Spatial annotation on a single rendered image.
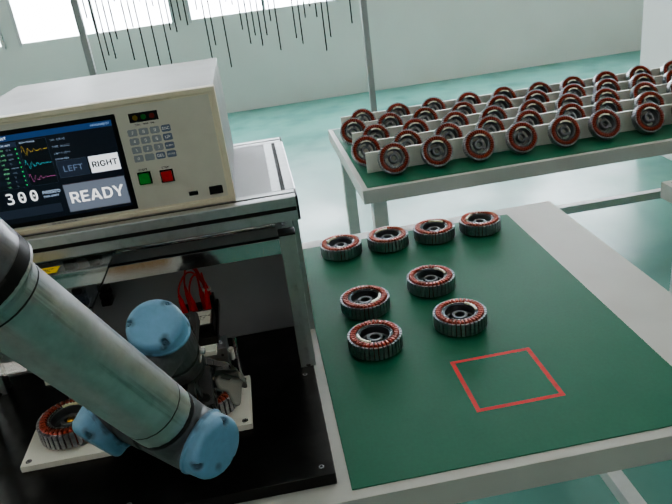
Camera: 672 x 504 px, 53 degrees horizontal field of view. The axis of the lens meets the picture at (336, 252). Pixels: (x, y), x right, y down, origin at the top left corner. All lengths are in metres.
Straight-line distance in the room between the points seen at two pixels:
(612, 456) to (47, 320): 0.87
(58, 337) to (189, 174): 0.63
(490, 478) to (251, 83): 6.68
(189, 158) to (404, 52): 6.58
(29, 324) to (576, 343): 1.05
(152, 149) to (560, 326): 0.87
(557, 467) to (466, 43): 6.97
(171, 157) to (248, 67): 6.32
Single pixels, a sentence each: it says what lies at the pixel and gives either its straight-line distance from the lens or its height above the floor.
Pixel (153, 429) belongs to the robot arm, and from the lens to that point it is 0.75.
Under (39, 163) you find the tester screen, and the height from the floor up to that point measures 1.24.
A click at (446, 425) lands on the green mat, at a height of 0.75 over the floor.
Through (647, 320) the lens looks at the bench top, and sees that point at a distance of 1.50.
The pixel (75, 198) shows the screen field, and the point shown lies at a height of 1.17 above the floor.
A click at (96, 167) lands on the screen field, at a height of 1.21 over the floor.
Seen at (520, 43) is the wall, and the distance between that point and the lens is 8.11.
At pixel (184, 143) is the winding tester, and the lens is 1.20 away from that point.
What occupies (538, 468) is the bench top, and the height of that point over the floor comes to 0.74.
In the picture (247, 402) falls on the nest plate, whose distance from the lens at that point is 1.26.
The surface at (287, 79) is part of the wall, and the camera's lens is 7.55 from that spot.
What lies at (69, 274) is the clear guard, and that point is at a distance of 1.21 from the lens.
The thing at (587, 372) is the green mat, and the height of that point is 0.75.
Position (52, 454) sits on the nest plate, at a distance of 1.29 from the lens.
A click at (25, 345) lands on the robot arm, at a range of 0.64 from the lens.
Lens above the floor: 1.51
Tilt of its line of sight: 24 degrees down
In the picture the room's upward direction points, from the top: 8 degrees counter-clockwise
